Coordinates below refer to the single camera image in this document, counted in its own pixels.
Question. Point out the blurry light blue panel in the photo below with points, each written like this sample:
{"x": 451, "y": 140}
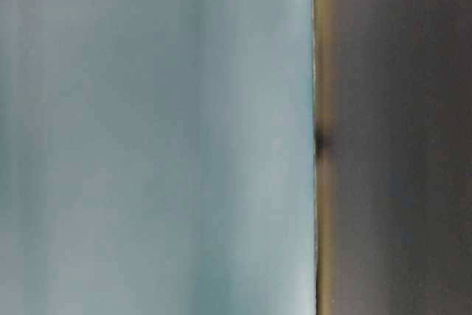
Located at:
{"x": 156, "y": 157}

